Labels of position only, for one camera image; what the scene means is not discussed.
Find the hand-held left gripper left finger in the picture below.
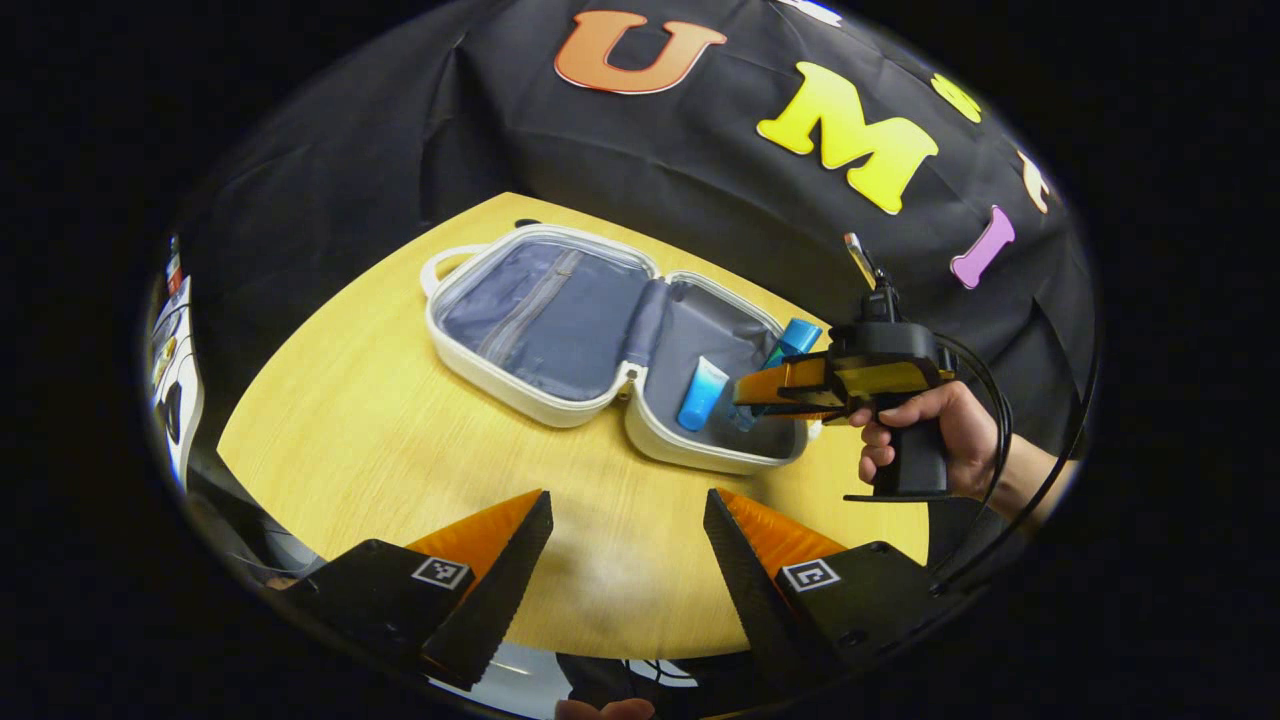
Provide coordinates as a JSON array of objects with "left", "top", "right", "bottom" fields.
[{"left": 265, "top": 490, "right": 554, "bottom": 691}]

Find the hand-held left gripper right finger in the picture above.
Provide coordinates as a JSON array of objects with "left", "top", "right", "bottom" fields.
[{"left": 703, "top": 488, "right": 961, "bottom": 691}]

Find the blue skin care bottle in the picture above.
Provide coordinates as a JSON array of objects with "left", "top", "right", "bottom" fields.
[{"left": 728, "top": 318, "right": 824, "bottom": 433}]

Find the blue skin care tube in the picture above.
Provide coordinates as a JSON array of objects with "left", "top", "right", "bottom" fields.
[{"left": 677, "top": 356, "right": 731, "bottom": 433}]

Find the white suitcase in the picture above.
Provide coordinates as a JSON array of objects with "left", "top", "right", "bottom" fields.
[{"left": 420, "top": 223, "right": 823, "bottom": 477}]

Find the person's dark clothing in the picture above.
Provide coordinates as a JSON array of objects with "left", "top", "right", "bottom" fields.
[{"left": 555, "top": 648, "right": 771, "bottom": 720}]

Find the black backdrop cloth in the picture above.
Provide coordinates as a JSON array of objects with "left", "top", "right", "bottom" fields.
[{"left": 175, "top": 0, "right": 1101, "bottom": 521}]

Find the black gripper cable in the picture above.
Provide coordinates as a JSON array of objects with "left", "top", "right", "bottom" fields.
[{"left": 930, "top": 333, "right": 1101, "bottom": 591}]

